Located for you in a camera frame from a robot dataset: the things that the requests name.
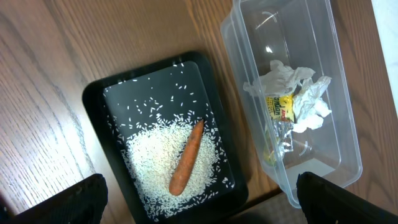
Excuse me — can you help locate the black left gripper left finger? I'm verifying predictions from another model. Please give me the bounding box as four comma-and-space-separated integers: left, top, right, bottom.
9, 174, 108, 224

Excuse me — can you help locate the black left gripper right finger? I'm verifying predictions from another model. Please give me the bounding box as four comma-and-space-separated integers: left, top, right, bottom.
296, 172, 397, 224

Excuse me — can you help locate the white rice pile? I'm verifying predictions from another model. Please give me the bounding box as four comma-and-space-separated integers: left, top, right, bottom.
104, 62, 236, 220

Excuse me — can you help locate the white napkin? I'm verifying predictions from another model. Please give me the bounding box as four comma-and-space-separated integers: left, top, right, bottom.
243, 60, 331, 133

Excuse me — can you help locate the foil wrapper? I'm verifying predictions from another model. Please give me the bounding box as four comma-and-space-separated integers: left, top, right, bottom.
263, 94, 294, 166

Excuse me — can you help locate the orange carrot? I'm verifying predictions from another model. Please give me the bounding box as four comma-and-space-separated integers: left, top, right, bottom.
169, 120, 204, 196

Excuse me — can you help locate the black tray bin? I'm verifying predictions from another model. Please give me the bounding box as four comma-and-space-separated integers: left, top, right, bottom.
82, 52, 248, 223

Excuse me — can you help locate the clear plastic bin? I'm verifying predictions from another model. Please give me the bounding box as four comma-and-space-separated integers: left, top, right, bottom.
221, 0, 363, 208

